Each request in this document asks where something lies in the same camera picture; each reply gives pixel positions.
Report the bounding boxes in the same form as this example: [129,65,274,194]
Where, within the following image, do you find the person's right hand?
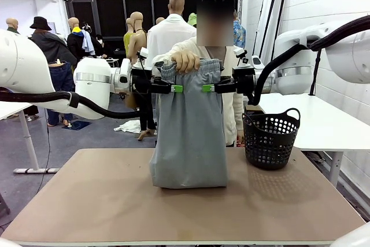
[171,51,201,74]

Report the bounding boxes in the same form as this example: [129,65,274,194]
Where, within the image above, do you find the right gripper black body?
[232,67,256,95]

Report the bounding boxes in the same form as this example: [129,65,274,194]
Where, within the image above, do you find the grey training pants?
[149,58,228,189]

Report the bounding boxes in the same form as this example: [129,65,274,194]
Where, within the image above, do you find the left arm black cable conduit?
[0,90,145,120]

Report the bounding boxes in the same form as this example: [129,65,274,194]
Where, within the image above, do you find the blue cloth on floor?
[69,120,93,131]

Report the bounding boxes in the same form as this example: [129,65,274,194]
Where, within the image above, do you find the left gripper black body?
[131,67,156,94]

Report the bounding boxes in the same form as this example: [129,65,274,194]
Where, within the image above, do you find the person with face mask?
[94,34,114,59]

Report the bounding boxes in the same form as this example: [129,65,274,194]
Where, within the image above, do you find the mannequin in yellow top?
[123,17,136,57]

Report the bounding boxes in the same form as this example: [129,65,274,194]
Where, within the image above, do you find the black-framed white panel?
[253,0,280,58]
[270,0,290,60]

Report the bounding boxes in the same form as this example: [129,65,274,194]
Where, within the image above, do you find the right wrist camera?
[232,46,250,68]

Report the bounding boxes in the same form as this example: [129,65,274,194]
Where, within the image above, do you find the person's left forearm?
[228,96,245,132]

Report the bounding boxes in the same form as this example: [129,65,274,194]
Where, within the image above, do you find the person's right forearm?
[152,43,186,68]

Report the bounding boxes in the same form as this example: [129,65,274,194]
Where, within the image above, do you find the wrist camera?
[136,46,150,70]
[232,46,250,68]

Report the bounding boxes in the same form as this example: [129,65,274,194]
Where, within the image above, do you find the mannequin in white jacket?
[5,17,21,35]

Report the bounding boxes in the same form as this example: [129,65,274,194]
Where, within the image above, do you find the dark grey perforated basket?
[242,108,301,171]

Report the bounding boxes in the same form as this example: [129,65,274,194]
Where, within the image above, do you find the white table striped foot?
[0,101,61,174]

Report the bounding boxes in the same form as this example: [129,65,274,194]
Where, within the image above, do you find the person in cream sweater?
[151,0,246,148]

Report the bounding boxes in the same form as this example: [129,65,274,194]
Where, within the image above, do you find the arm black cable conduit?
[0,90,145,120]
[247,15,370,106]

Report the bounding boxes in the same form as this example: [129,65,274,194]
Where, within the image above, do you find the bare tan mannequin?
[127,11,158,141]

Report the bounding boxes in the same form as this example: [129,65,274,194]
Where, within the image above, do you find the mannequin with yellow scarf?
[66,17,96,64]

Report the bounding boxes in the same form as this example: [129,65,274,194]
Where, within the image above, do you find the mannequin in hawaiian shirt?
[232,9,247,50]

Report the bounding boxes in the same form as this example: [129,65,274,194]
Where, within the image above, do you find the mannequin in white shirt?
[146,0,198,68]

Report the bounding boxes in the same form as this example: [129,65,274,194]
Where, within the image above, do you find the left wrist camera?
[136,46,150,70]

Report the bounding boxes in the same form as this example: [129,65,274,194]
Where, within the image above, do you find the white cloth on floor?
[113,119,143,135]

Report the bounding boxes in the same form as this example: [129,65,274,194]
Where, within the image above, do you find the black camera tripod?
[308,50,324,97]

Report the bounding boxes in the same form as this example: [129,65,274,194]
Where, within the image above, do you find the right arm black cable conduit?
[247,15,370,106]

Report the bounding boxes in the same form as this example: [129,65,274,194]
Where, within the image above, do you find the mannequin with black hat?
[28,16,78,128]

